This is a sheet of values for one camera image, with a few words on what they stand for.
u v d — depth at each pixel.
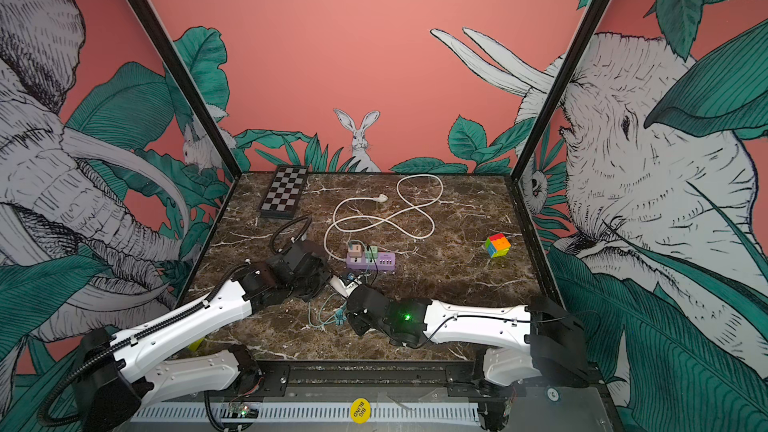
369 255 0.96
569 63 0.86
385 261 0.93
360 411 0.70
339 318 0.84
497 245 0.95
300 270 0.59
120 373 0.39
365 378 0.76
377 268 0.94
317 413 0.70
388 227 1.05
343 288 0.77
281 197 1.08
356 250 0.90
